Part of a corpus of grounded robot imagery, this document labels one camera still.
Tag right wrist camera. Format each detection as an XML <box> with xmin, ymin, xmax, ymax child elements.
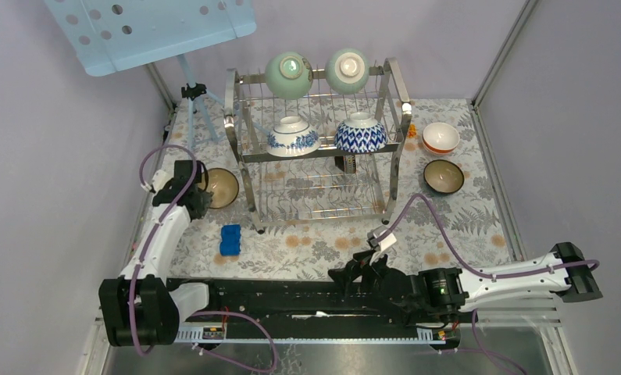
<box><xmin>367</xmin><ymin>226</ymin><xmax>397</xmax><ymax>263</ymax></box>

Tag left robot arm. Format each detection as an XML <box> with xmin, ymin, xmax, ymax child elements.
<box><xmin>98</xmin><ymin>160</ymin><xmax>222</xmax><ymax>352</ymax></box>

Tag floral tablecloth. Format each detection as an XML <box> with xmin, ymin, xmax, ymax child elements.
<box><xmin>169</xmin><ymin>99</ymin><xmax>512</xmax><ymax>280</ymax></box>

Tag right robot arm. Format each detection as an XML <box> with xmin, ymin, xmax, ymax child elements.
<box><xmin>328</xmin><ymin>242</ymin><xmax>602</xmax><ymax>326</ymax></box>

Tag orange bowl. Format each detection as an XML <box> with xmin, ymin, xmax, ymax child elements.
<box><xmin>422</xmin><ymin>122</ymin><xmax>461</xmax><ymax>155</ymax></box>

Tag teal blue bowl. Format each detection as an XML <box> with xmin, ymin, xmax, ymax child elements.
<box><xmin>423</xmin><ymin>159</ymin><xmax>466</xmax><ymax>195</ymax></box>

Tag green celadon bowl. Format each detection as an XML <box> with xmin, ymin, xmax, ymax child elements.
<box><xmin>265</xmin><ymin>52</ymin><xmax>313</xmax><ymax>100</ymax></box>
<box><xmin>324</xmin><ymin>48</ymin><xmax>369</xmax><ymax>95</ymax></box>

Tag brown speckled bowl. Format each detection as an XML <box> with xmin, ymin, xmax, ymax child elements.
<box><xmin>197</xmin><ymin>167</ymin><xmax>240</xmax><ymax>209</ymax></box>

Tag left green celadon bowl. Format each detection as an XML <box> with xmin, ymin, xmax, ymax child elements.
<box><xmin>265</xmin><ymin>52</ymin><xmax>313</xmax><ymax>100</ymax></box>

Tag small yellow object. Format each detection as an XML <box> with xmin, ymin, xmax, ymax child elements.
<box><xmin>407</xmin><ymin>123</ymin><xmax>417</xmax><ymax>138</ymax></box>

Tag right green celadon bowl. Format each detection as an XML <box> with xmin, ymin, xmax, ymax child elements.
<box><xmin>324</xmin><ymin>48</ymin><xmax>369</xmax><ymax>95</ymax></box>

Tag blue white zigzag bowl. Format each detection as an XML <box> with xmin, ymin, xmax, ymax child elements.
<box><xmin>334</xmin><ymin>112</ymin><xmax>387</xmax><ymax>154</ymax></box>

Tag steel two-tier dish rack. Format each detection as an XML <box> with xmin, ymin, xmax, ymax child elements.
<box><xmin>223</xmin><ymin>57</ymin><xmax>413</xmax><ymax>233</ymax></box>

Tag white blue floral bowl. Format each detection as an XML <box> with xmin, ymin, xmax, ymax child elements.
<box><xmin>266</xmin><ymin>116</ymin><xmax>321</xmax><ymax>158</ymax></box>

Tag dark patterned bowl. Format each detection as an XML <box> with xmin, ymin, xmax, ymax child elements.
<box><xmin>334</xmin><ymin>155</ymin><xmax>357</xmax><ymax>174</ymax></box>

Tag light blue music stand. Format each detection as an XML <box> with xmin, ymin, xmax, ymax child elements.
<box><xmin>45</xmin><ymin>0</ymin><xmax>256</xmax><ymax>141</ymax></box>

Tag blue sponge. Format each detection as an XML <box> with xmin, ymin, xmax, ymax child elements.
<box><xmin>219</xmin><ymin>224</ymin><xmax>241</xmax><ymax>257</ymax></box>

